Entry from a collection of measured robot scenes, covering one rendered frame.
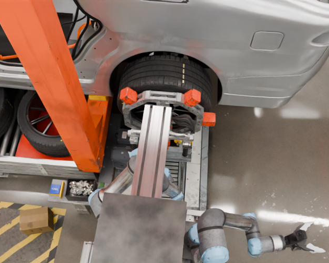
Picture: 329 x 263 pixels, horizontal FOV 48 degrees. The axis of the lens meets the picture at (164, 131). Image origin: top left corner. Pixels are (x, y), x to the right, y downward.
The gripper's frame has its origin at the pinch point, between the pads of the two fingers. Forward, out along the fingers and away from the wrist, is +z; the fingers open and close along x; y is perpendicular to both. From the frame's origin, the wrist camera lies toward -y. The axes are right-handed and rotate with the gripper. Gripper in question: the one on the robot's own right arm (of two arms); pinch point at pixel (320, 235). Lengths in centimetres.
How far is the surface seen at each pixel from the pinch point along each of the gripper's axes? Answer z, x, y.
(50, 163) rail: -154, -105, 71
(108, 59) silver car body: -96, -124, -13
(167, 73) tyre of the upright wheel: -60, -110, -9
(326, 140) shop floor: 90, -116, 109
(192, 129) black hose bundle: -48, -81, 13
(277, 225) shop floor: 23, -47, 118
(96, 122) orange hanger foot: -112, -110, 33
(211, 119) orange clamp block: -33, -94, 23
